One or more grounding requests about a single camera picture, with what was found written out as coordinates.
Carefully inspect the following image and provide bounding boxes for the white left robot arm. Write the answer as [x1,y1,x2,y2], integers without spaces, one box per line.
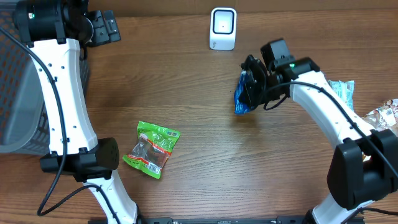
[13,1,140,223]

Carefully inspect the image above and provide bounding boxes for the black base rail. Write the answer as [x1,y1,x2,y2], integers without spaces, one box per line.
[88,215,365,224]

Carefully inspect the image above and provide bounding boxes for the blue snack bar wrapper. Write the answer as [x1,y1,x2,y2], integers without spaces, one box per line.
[233,70,254,116]

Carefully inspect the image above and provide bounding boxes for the grey plastic mesh basket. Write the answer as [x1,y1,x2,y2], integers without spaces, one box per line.
[1,3,88,155]

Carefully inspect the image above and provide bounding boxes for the beige foil snack pouch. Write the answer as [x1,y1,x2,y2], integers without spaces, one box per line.
[363,99,397,135]

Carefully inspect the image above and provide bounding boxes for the white barcode scanner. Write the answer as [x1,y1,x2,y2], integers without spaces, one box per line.
[209,7,237,50]

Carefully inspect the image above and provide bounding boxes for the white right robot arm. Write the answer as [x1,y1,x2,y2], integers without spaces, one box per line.
[235,55,397,223]

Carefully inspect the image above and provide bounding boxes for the mint green snack packet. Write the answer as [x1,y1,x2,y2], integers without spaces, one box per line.
[328,80,355,110]

